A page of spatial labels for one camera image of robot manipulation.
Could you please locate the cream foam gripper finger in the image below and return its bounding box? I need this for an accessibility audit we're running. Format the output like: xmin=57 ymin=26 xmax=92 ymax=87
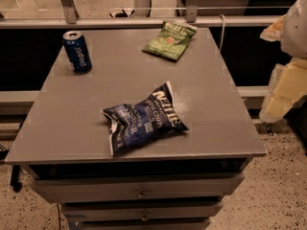
xmin=260 ymin=15 xmax=286 ymax=42
xmin=259 ymin=57 xmax=307 ymax=123

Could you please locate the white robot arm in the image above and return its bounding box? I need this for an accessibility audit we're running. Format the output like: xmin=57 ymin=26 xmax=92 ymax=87
xmin=259 ymin=0 xmax=307 ymax=123

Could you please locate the green Kettle chip bag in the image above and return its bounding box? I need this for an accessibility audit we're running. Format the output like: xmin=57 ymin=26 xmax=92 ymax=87
xmin=143 ymin=20 xmax=197 ymax=61

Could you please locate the blue Kettle chip bag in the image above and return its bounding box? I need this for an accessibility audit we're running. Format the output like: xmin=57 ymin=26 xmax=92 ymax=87
xmin=102 ymin=81 xmax=188 ymax=155

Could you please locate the grey metal railing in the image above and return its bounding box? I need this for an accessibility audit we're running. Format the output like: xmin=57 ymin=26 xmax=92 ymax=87
xmin=0 ymin=0 xmax=307 ymax=30

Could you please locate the grey drawer cabinet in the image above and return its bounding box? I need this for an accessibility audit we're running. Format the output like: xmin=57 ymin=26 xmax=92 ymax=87
xmin=7 ymin=29 xmax=265 ymax=230

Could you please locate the blue Pepsi can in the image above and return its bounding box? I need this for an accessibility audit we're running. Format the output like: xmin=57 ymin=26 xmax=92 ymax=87
xmin=63 ymin=31 xmax=92 ymax=74

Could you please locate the white hanging cable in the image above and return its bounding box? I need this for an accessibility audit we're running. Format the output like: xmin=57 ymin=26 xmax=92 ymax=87
xmin=218 ymin=13 xmax=226 ymax=54

